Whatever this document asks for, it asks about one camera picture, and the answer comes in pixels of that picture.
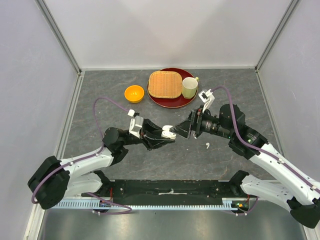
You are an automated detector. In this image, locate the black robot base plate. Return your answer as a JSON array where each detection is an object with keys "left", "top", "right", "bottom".
[{"left": 94, "top": 179, "right": 248, "bottom": 206}]

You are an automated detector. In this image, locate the orange plastic bowl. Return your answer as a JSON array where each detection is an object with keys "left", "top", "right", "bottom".
[{"left": 124, "top": 85, "right": 145, "bottom": 104}]

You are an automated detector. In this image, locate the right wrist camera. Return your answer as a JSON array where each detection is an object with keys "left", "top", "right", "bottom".
[{"left": 198, "top": 89, "right": 215, "bottom": 113}]

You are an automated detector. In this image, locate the aluminium frame post left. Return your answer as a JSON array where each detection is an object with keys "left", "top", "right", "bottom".
[{"left": 35, "top": 0, "right": 82, "bottom": 75}]

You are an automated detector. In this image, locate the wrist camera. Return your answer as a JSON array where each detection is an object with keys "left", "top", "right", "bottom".
[
  {"left": 128, "top": 115, "right": 144, "bottom": 139},
  {"left": 198, "top": 89, "right": 215, "bottom": 113}
]

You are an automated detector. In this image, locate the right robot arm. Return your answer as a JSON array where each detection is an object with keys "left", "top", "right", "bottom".
[{"left": 170, "top": 104, "right": 320, "bottom": 229}]

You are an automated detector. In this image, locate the woven bamboo basket tray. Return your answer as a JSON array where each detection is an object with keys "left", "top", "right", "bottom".
[{"left": 147, "top": 70, "right": 182, "bottom": 99}]

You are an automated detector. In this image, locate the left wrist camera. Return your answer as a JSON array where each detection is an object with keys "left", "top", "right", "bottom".
[{"left": 128, "top": 115, "right": 144, "bottom": 139}]

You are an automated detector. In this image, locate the aluminium frame post right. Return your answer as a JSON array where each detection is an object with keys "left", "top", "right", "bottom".
[{"left": 254, "top": 0, "right": 300, "bottom": 73}]

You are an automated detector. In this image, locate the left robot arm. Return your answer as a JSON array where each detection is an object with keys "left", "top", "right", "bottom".
[{"left": 27, "top": 117, "right": 177, "bottom": 210}]

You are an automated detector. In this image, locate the aluminium frame post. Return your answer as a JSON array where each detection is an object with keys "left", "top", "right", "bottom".
[
  {"left": 254, "top": 0, "right": 300, "bottom": 73},
  {"left": 35, "top": 0, "right": 82, "bottom": 75}
]

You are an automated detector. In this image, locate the light blue cable duct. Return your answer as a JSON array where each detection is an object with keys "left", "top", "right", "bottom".
[{"left": 52, "top": 198, "right": 238, "bottom": 211}]

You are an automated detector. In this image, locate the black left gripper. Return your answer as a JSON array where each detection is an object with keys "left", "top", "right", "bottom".
[{"left": 122, "top": 118, "right": 175, "bottom": 151}]

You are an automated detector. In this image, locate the pale green mug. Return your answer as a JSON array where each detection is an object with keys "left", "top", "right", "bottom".
[{"left": 181, "top": 77, "right": 199, "bottom": 99}]

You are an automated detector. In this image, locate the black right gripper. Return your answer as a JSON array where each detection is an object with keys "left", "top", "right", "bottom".
[{"left": 169, "top": 104, "right": 234, "bottom": 139}]

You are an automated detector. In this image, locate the small white charging case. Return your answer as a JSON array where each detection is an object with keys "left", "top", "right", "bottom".
[{"left": 161, "top": 125, "right": 177, "bottom": 140}]

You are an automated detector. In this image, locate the red round lacquer tray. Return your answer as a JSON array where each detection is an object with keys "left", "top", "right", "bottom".
[{"left": 147, "top": 67, "right": 196, "bottom": 109}]

